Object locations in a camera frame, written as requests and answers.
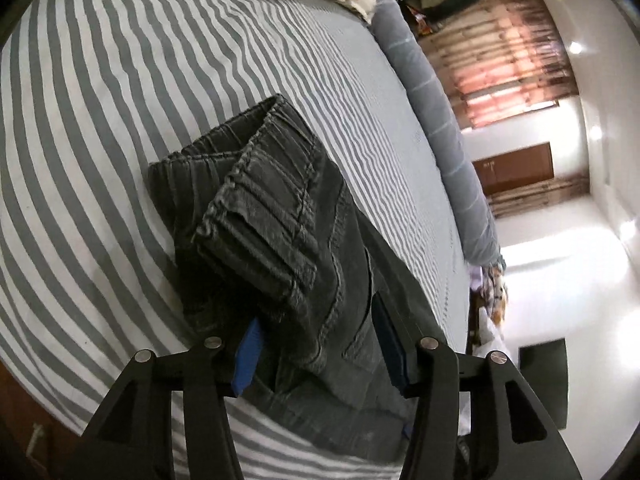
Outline long grey bolster pillow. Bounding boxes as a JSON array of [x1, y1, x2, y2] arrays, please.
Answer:
[[360, 0, 507, 268]]

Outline dark grey pants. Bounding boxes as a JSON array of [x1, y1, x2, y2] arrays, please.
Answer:
[[146, 93, 471, 461]]

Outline brown wooden door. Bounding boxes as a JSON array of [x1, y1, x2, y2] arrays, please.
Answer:
[[472, 142, 556, 196]]

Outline patterned window curtain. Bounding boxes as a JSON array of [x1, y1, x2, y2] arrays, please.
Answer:
[[420, 0, 582, 132]]

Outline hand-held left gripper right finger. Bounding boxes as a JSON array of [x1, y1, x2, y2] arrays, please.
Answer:
[[372, 293, 584, 480]]

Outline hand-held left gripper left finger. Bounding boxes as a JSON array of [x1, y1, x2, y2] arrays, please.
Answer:
[[60, 317, 264, 480]]

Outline grey white striped bed sheet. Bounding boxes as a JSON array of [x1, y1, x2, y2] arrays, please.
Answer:
[[0, 0, 501, 480]]

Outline black floor mat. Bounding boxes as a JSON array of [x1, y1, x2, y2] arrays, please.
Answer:
[[518, 338, 570, 429]]

